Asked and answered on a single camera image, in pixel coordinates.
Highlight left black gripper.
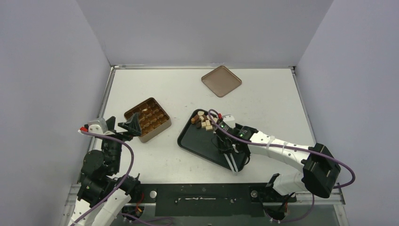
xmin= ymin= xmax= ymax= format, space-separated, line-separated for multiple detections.
xmin=103 ymin=113 xmax=141 ymax=173

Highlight metal tongs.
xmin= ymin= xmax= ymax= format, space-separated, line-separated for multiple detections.
xmin=224 ymin=153 xmax=238 ymax=175

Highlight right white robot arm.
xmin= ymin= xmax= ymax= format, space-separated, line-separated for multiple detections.
xmin=215 ymin=122 xmax=341 ymax=202

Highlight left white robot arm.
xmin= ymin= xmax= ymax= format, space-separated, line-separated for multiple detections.
xmin=69 ymin=113 xmax=144 ymax=226

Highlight gold chocolate box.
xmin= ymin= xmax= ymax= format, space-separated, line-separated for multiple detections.
xmin=124 ymin=97 xmax=172 ymax=143

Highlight black plastic tray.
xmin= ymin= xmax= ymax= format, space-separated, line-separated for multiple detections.
xmin=177 ymin=109 xmax=250 ymax=172

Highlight brown box lid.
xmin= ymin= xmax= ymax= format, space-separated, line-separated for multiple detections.
xmin=201 ymin=65 xmax=242 ymax=98

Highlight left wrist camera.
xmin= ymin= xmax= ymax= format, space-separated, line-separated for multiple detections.
xmin=80 ymin=118 xmax=109 ymax=135

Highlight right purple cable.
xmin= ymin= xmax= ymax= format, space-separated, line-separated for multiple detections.
xmin=207 ymin=109 xmax=356 ymax=224

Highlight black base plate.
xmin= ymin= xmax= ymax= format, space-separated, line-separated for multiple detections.
xmin=141 ymin=183 xmax=283 ymax=217

